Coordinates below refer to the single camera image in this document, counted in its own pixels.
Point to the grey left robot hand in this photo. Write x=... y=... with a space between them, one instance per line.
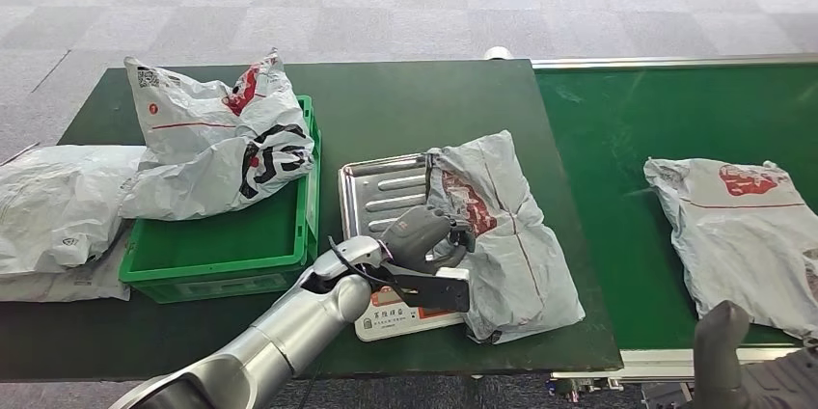
x=422 y=237

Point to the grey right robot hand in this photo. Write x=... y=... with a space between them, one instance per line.
x=719 y=348

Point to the grey parcel with red print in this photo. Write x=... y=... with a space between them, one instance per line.
x=511 y=265

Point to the white parcel with black print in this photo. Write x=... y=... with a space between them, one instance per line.
x=192 y=138

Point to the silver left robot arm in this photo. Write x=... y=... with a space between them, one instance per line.
x=287 y=329

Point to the grey parcel with red stripe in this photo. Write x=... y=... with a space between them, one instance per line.
x=735 y=240

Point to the white conveyor roller end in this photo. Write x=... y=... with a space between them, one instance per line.
x=497 y=53

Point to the green conveyor belt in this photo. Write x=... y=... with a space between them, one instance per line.
x=639 y=112

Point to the flat pale plastic parcel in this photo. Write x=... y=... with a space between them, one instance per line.
x=76 y=285

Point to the white crumpled plastic parcel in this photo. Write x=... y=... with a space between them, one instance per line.
x=57 y=201

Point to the white electronic weighing scale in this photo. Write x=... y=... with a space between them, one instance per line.
x=383 y=192

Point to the dark green table board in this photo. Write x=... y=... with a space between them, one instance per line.
x=415 y=99

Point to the green plastic crate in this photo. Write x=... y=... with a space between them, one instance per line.
x=211 y=246

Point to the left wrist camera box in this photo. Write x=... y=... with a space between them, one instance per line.
x=441 y=294

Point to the aluminium conveyor side rail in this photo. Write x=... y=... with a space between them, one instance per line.
x=639 y=361
x=671 y=62

